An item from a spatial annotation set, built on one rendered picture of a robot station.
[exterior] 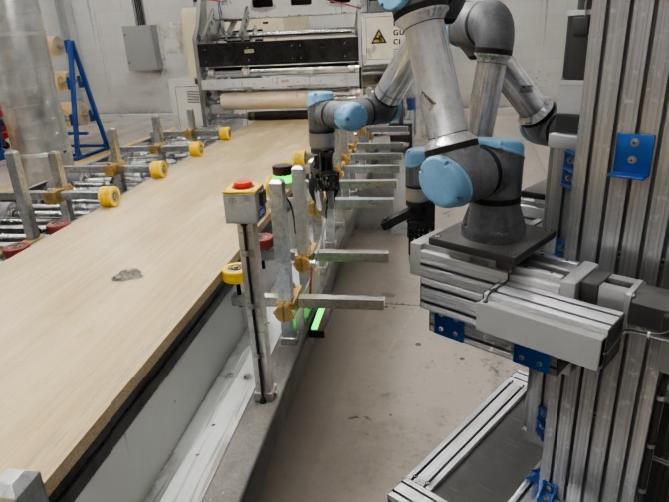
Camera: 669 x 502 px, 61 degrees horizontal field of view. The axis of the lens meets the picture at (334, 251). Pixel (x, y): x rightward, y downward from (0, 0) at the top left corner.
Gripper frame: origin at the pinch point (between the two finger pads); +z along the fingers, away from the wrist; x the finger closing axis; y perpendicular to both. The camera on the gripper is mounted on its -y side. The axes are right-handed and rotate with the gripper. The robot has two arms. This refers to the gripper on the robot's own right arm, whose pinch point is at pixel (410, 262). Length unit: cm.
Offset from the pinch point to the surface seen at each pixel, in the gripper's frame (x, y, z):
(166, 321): -55, -55, -7
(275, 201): -31, -33, -29
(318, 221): 19.4, -32.6, -6.6
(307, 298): -26.2, -27.9, 0.5
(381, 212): 263, -29, 68
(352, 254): -1.3, -17.9, -2.8
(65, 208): 38, -141, -5
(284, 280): -30.6, -32.9, -6.8
